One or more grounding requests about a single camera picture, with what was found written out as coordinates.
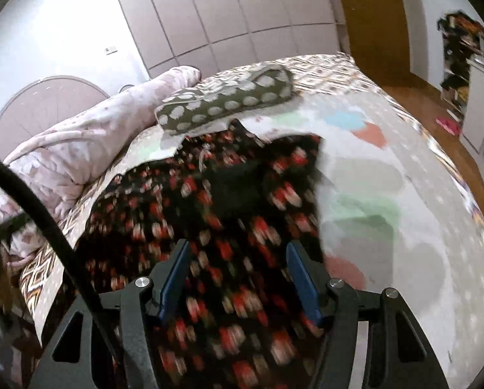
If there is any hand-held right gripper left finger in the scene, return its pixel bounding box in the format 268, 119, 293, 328
27, 240, 192, 389

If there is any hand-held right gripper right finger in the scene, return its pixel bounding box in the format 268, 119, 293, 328
286, 241, 449, 389

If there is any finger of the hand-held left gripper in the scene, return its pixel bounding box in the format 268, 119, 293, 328
0, 213, 31, 241

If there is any black floral garment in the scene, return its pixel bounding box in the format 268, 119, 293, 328
43, 119, 328, 389

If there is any heart patterned quilt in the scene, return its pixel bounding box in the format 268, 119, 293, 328
19, 53, 484, 389

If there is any pink fluffy blanket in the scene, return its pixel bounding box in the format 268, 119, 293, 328
0, 65, 202, 276

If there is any pink rounded headboard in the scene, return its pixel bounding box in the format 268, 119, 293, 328
0, 75, 109, 159

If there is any olive polka dot bolster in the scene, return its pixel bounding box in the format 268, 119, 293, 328
155, 65, 295, 136

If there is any pink slipper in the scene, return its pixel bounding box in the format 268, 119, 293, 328
435, 117, 462, 135

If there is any grey media cabinet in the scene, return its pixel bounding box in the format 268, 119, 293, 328
458, 53, 484, 195

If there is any brown wooden door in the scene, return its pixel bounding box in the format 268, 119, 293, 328
333, 0, 413, 88

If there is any grey panelled wardrobe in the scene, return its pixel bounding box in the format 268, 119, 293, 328
112, 0, 348, 79

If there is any cluttered open shelf rack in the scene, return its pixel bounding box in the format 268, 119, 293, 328
436, 10, 484, 118

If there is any black cable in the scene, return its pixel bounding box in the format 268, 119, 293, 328
0, 150, 121, 389

